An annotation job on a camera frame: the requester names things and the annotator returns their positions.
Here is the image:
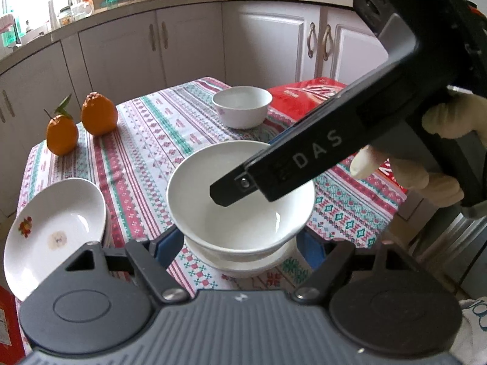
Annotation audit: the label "glass mug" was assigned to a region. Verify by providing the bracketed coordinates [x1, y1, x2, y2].
[70, 2, 94, 21]

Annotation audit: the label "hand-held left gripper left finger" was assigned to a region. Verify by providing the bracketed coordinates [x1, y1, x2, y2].
[65, 225, 190, 305]

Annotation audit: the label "white plate with brown stain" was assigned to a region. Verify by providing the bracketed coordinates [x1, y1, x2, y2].
[4, 178, 107, 301]

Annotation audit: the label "person's right hand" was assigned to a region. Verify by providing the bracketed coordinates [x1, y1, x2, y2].
[349, 93, 487, 208]

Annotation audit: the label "red cardboard box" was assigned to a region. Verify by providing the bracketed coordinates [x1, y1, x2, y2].
[267, 76, 408, 194]

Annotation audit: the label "plain white bowl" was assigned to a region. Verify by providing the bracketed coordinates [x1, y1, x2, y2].
[166, 141, 316, 263]

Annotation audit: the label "red carton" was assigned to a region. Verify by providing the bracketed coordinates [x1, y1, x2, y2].
[0, 283, 21, 365]

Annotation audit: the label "orange without leaves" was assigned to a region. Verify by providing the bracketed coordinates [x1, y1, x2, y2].
[81, 92, 118, 136]

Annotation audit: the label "orange with green leaves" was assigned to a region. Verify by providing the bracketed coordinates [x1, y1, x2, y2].
[43, 94, 79, 156]

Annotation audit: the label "white bowl with pink flowers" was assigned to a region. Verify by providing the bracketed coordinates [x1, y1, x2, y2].
[196, 241, 299, 279]

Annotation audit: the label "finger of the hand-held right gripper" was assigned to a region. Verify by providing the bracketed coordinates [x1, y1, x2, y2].
[266, 127, 297, 147]
[210, 166, 264, 208]

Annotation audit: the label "white bowl with small flower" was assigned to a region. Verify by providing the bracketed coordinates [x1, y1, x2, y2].
[212, 86, 273, 130]

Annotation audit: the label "patterned tablecloth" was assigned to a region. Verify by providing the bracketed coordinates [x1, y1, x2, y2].
[21, 77, 408, 354]

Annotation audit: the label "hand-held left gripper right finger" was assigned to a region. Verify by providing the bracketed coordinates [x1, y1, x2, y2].
[292, 227, 417, 305]

